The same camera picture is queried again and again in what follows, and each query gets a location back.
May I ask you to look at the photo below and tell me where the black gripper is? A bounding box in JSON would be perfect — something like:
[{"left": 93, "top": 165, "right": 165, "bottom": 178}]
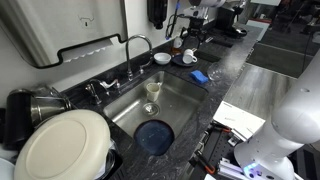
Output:
[{"left": 181, "top": 17, "right": 208, "bottom": 44}]

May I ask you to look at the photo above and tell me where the plain white mug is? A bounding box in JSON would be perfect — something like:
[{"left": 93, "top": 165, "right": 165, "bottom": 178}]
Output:
[{"left": 145, "top": 82, "right": 163, "bottom": 103}]

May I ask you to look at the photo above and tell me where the white mug with print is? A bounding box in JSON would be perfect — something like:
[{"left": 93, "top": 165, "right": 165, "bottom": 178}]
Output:
[{"left": 182, "top": 48, "right": 199, "bottom": 65}]

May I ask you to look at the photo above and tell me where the stainless steel sink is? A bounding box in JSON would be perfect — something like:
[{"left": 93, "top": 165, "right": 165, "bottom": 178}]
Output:
[{"left": 102, "top": 70, "right": 209, "bottom": 157}]

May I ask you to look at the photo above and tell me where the amber bottle with white cap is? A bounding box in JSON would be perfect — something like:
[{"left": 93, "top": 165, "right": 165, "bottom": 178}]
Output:
[{"left": 171, "top": 35, "right": 184, "bottom": 56}]

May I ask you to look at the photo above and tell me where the black rubber mat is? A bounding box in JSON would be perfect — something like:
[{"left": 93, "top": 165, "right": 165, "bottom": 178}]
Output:
[{"left": 194, "top": 49, "right": 222, "bottom": 63}]

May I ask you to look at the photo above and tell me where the dark blue plate with rim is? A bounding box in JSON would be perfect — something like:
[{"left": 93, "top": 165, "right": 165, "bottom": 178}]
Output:
[{"left": 171, "top": 54, "right": 198, "bottom": 68}]

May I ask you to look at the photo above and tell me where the white ceramic bowl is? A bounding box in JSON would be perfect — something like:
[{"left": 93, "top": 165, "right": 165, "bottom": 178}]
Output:
[{"left": 153, "top": 52, "right": 172, "bottom": 66}]

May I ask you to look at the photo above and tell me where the black coffee machine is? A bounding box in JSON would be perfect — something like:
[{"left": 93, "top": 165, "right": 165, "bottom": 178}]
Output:
[{"left": 214, "top": 4, "right": 249, "bottom": 38}]

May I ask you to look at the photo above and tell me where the blue sponge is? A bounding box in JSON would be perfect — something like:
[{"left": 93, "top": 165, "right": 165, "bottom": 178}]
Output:
[{"left": 188, "top": 69, "right": 210, "bottom": 85}]

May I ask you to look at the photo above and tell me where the clear glass bowl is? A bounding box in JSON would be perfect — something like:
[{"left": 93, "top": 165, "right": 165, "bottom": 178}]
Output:
[{"left": 206, "top": 61, "right": 231, "bottom": 83}]

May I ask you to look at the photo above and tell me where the chrome gooseneck faucet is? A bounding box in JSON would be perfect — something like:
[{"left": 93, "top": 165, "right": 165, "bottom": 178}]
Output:
[{"left": 124, "top": 34, "right": 155, "bottom": 82}]

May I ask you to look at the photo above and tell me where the chrome side sprayer tap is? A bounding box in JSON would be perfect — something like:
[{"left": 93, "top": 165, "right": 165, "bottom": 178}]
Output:
[{"left": 84, "top": 78, "right": 122, "bottom": 106}]

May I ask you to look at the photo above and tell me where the dark blue round plate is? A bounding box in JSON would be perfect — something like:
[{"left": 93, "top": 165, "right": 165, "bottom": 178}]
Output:
[{"left": 133, "top": 119, "right": 176, "bottom": 157}]

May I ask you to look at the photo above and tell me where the grey paper towel dispenser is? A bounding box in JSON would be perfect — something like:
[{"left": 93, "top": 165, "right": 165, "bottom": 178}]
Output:
[{"left": 0, "top": 0, "right": 129, "bottom": 70}]

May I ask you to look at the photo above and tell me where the black dish rack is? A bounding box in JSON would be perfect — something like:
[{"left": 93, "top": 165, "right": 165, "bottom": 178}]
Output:
[{"left": 0, "top": 106, "right": 124, "bottom": 180}]

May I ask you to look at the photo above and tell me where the steel mixing bowl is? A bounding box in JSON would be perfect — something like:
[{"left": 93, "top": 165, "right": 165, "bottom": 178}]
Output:
[{"left": 29, "top": 85, "right": 73, "bottom": 129}]

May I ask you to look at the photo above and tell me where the cream dinner plate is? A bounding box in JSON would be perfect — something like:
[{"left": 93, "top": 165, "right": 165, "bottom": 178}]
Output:
[{"left": 13, "top": 109, "right": 112, "bottom": 180}]

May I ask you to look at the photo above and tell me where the black tumbler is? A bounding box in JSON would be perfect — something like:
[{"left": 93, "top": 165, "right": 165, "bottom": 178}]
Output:
[{"left": 2, "top": 89, "right": 34, "bottom": 151}]

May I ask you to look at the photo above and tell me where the white dinner plate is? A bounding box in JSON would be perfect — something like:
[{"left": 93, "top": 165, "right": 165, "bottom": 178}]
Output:
[{"left": 0, "top": 157, "right": 16, "bottom": 180}]

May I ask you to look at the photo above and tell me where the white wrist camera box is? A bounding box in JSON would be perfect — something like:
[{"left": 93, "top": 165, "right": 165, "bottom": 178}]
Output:
[{"left": 182, "top": 6, "right": 209, "bottom": 18}]

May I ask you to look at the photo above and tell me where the black wall soap dispenser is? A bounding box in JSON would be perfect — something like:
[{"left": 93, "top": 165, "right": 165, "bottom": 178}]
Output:
[{"left": 147, "top": 0, "right": 169, "bottom": 30}]

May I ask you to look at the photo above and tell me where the black clamp with orange handle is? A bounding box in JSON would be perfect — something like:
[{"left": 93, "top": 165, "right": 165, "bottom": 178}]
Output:
[{"left": 191, "top": 149, "right": 218, "bottom": 176}]

